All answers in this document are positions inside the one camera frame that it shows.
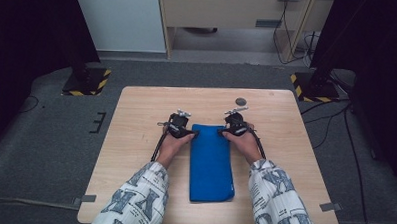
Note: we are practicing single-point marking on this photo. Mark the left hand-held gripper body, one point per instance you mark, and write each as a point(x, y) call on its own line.
point(176, 124)

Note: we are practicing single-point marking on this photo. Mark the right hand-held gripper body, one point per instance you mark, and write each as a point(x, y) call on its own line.
point(236, 123)

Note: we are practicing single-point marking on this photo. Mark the blue towel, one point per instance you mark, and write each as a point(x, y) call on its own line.
point(211, 165)

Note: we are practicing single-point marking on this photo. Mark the person's left hand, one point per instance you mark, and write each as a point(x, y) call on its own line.
point(173, 146)

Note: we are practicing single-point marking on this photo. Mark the person's right hand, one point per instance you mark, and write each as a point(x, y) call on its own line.
point(243, 143)

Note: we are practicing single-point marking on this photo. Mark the grey round table grommet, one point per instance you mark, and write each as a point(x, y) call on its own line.
point(241, 101)

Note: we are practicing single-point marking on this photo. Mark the black stand base striped edge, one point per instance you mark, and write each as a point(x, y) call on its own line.
point(87, 83)
point(312, 87)

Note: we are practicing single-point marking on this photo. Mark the light wooden desk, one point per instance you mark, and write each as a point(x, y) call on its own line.
point(223, 13)

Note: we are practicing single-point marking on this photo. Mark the grey tape piece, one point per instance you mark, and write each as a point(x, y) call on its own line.
point(330, 207)
point(86, 199)

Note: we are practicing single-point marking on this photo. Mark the white cabinet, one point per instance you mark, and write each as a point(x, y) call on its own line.
point(123, 19)

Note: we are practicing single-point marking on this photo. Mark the dark curtain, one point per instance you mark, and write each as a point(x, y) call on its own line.
point(381, 65)
point(28, 52)

